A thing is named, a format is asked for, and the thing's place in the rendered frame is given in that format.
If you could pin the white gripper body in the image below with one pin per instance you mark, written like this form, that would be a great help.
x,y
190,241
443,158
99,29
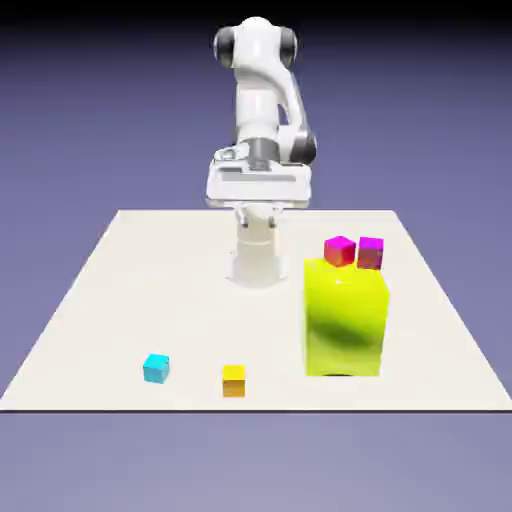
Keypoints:
x,y
260,188

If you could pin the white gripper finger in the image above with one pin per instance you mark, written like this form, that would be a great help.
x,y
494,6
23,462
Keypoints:
x,y
243,220
273,220

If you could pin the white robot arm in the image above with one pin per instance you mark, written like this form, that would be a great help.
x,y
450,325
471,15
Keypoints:
x,y
256,104

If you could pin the small magenta cube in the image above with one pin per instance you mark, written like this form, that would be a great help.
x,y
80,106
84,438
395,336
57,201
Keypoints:
x,y
370,253
339,251

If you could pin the small yellow cube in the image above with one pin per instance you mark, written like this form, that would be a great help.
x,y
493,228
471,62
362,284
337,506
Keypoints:
x,y
233,381

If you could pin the small cyan cube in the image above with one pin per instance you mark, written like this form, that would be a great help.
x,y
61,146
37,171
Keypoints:
x,y
156,368

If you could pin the large yellow-green box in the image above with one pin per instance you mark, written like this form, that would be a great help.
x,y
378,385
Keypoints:
x,y
344,320

